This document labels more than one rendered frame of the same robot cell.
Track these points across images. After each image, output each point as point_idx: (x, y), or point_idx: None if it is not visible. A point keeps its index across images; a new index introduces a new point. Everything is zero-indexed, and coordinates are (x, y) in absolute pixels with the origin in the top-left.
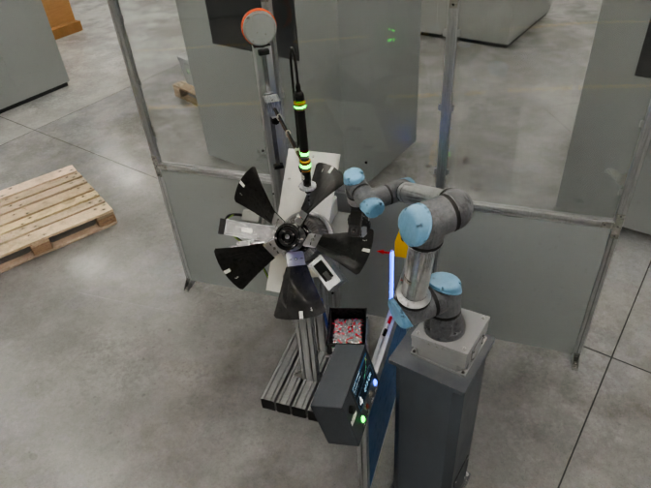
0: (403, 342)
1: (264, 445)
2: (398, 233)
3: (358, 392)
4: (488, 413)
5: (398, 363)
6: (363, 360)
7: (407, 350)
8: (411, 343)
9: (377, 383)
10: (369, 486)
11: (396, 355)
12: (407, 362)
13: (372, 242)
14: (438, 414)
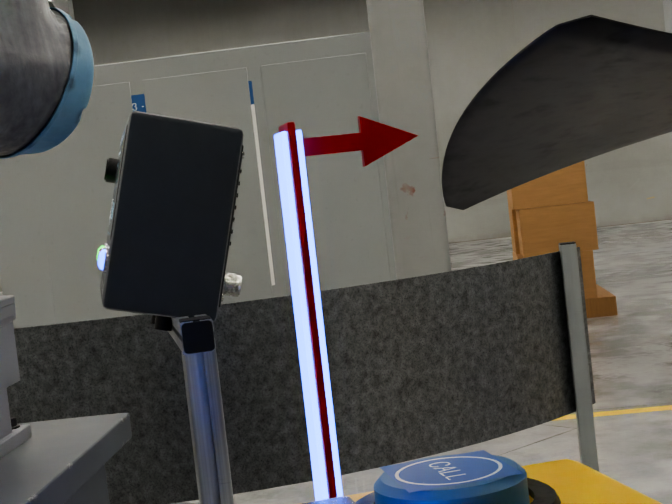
0: (82, 442)
1: None
2: (656, 503)
3: (115, 181)
4: None
5: (76, 418)
6: (123, 138)
7: (51, 438)
8: (39, 449)
9: (103, 287)
10: None
11: (95, 422)
12: (37, 426)
13: (485, 84)
14: None
